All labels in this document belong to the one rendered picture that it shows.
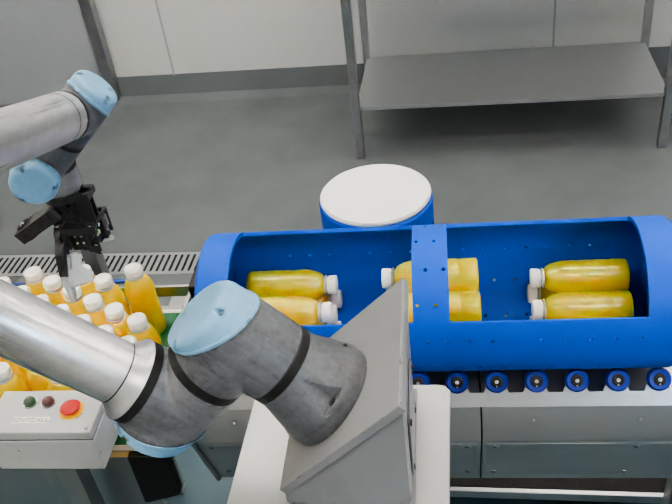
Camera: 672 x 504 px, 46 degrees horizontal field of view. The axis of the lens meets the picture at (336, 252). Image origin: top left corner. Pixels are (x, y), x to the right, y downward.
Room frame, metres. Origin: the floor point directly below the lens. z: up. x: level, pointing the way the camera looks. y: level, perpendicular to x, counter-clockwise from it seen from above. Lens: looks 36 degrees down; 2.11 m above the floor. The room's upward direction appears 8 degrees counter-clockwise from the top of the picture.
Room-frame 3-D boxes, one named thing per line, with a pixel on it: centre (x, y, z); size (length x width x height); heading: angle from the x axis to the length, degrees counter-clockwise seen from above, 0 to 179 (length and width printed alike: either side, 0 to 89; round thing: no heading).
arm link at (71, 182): (1.25, 0.46, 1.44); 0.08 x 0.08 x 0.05
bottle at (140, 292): (1.45, 0.45, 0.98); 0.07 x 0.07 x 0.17
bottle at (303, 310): (1.19, 0.12, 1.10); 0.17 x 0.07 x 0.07; 80
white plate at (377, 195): (1.69, -0.12, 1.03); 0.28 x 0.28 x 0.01
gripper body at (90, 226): (1.24, 0.45, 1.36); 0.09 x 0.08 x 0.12; 80
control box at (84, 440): (1.02, 0.55, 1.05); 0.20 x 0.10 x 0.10; 80
